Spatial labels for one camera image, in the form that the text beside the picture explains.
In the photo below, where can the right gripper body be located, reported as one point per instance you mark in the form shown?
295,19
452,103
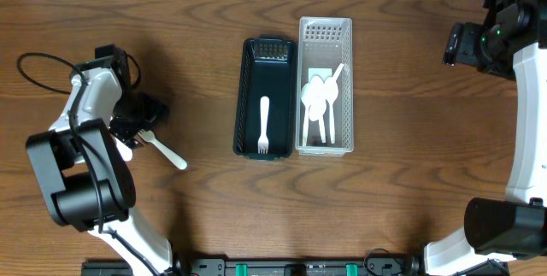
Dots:
454,44

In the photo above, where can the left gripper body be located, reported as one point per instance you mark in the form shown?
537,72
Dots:
134,126

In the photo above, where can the white fork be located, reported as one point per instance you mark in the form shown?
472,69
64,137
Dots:
263,143
150,137

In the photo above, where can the white spoon bowl down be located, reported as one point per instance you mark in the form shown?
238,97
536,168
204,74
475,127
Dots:
331,96

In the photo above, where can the white spoon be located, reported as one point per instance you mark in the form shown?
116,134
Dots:
319,83
125,152
316,114
307,100

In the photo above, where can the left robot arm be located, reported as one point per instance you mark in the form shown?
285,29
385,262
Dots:
82,172

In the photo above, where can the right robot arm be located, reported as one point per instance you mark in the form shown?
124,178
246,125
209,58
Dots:
510,43

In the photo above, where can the clear plastic basket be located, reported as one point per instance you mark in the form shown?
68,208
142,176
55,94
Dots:
325,42

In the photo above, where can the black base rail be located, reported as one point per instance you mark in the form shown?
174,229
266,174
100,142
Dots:
376,263

